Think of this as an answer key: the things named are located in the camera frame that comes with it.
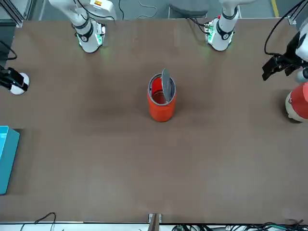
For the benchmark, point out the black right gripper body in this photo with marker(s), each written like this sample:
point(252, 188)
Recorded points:
point(6, 77)

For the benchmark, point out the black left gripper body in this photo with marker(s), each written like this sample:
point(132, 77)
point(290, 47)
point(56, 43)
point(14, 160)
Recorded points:
point(288, 61)

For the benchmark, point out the red trash bin silver lid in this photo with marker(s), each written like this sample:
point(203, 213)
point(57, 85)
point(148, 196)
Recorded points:
point(161, 113)

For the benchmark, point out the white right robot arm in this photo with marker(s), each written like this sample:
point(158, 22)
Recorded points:
point(89, 41)

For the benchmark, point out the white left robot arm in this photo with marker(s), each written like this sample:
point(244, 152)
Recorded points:
point(223, 36)

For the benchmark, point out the white desk lamp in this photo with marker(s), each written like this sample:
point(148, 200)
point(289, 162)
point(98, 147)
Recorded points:
point(15, 91)

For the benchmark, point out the red and cream jug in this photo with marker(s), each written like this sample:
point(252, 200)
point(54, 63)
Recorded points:
point(299, 101)

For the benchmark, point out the teal plastic tray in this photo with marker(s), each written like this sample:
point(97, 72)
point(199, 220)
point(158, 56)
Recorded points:
point(7, 158)

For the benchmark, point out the dark grey chair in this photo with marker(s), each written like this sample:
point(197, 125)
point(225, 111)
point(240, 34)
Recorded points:
point(187, 9)

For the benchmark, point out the white box yellow label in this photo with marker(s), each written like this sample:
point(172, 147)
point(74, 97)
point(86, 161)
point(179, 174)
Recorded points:
point(106, 7)

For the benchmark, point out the aluminium frame post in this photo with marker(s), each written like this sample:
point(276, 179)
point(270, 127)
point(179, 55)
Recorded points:
point(292, 20)
point(19, 22)

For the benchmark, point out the aluminium mount bracket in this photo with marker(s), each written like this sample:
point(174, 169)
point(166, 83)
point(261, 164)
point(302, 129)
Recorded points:
point(155, 222)

